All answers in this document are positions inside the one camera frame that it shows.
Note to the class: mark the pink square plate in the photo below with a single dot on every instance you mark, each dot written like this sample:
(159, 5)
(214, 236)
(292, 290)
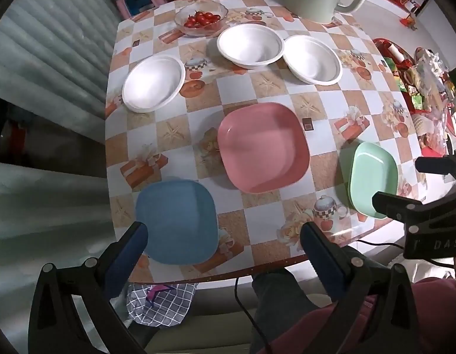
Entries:
(263, 147)

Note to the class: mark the green square plate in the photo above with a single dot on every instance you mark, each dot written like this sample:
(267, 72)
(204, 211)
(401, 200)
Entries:
(373, 177)

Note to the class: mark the checkered printed tablecloth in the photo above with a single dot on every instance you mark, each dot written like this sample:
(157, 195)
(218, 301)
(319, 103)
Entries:
(250, 225)

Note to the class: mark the blue checked cloth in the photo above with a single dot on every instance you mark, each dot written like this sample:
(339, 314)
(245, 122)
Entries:
(161, 306)

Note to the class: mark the glass bowl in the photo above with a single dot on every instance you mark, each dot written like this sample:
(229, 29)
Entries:
(213, 9)

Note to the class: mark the pile of cherry tomatoes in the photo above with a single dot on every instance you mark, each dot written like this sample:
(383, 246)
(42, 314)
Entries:
(201, 19)

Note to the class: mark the person's pink clothing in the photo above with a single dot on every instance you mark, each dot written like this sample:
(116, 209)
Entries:
(441, 317)

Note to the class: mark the white paper bowl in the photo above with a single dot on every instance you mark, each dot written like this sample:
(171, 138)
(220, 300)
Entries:
(312, 61)
(250, 46)
(152, 83)

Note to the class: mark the person's dark trouser leg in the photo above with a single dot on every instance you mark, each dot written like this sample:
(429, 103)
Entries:
(283, 302)

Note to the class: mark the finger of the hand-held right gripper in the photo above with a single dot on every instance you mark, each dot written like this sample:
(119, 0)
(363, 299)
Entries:
(393, 204)
(438, 165)

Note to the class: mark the blue square plate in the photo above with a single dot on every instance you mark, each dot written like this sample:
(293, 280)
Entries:
(176, 217)

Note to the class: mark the red tray of snacks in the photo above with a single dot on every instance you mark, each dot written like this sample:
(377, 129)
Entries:
(430, 92)

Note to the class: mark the white roll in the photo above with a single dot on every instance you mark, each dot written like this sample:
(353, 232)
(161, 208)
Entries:
(396, 52)

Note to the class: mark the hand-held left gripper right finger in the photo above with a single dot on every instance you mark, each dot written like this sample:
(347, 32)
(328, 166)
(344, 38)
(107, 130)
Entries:
(320, 254)

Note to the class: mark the small red object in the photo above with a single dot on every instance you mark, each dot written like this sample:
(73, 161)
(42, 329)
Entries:
(408, 21)

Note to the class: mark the pale pleated curtain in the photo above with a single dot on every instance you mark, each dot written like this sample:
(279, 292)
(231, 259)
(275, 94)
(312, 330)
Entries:
(54, 44)

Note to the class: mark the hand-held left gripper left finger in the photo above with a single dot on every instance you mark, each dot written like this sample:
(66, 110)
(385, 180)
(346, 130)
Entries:
(134, 245)

